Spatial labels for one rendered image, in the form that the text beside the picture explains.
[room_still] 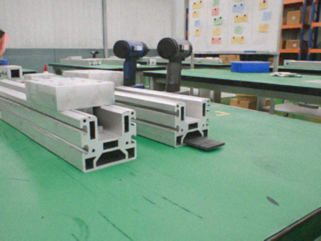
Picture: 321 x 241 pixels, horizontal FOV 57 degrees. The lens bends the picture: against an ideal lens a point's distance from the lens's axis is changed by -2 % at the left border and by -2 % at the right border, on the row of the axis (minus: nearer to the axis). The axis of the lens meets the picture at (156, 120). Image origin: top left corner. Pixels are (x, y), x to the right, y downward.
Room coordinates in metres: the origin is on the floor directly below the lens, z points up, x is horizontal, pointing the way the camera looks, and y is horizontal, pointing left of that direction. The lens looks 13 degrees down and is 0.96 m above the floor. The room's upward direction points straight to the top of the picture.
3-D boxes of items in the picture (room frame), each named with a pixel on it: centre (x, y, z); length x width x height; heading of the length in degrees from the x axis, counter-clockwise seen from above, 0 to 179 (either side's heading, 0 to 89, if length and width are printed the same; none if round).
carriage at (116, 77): (0.88, 0.19, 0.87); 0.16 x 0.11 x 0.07; 40
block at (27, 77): (1.21, 0.49, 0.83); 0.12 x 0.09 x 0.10; 130
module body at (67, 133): (0.76, 0.33, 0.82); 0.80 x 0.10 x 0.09; 40
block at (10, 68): (2.02, 0.98, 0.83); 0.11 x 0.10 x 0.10; 132
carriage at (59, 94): (0.57, 0.17, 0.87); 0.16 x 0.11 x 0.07; 40
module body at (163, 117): (0.88, 0.19, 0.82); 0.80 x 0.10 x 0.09; 40
